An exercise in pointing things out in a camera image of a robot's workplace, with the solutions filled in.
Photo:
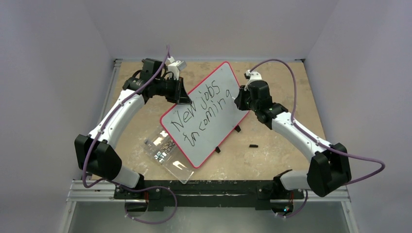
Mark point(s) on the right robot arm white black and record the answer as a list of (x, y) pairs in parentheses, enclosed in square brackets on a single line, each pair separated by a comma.
[(328, 168)]

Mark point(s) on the pink framed whiteboard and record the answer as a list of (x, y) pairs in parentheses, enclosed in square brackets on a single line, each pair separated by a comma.
[(199, 128)]

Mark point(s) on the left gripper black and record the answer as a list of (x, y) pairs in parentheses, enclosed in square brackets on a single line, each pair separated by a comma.
[(180, 95)]

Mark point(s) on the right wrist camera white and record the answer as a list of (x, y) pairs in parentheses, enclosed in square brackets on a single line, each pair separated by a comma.
[(251, 76)]

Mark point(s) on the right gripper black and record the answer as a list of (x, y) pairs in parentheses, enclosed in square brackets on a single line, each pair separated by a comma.
[(241, 100)]

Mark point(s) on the clear plastic screw box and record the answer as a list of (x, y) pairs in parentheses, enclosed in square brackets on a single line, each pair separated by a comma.
[(161, 147)]

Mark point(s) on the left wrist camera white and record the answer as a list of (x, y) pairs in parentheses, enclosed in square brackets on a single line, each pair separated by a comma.
[(175, 67)]

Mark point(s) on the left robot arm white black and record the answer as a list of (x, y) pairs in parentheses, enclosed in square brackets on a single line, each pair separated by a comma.
[(95, 151)]

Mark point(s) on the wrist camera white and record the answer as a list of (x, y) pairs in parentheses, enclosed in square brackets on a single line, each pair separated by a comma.
[(175, 67), (251, 76)]

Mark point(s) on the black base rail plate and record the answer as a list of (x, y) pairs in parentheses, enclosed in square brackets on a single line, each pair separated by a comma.
[(257, 194)]

